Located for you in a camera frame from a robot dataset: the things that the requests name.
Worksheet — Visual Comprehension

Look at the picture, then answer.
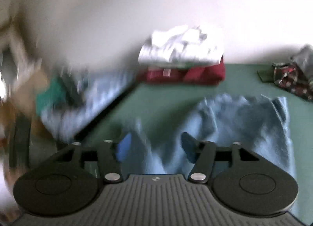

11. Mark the teal blue knit sweater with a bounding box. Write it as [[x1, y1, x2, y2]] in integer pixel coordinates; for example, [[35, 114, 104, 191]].
[[120, 93, 300, 219]]

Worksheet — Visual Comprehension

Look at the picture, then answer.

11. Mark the plaid and grey clothes pile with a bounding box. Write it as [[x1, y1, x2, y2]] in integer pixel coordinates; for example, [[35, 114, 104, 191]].
[[257, 45, 312, 102]]

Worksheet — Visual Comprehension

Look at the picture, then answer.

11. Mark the green bag on side table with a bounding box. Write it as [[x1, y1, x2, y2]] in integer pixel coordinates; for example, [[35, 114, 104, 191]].
[[36, 76, 69, 116]]

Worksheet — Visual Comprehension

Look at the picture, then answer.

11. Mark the blue white patterned cloth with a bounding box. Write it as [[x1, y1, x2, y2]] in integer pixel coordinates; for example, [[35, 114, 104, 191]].
[[40, 69, 136, 143]]

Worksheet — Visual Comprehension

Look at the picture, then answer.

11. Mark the dark red folded garment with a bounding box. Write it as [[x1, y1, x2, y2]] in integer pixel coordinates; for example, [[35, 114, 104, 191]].
[[137, 57, 226, 86]]

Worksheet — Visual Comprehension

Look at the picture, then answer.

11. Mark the white folded garment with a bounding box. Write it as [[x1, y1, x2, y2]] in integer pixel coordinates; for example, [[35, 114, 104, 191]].
[[138, 27, 223, 68]]

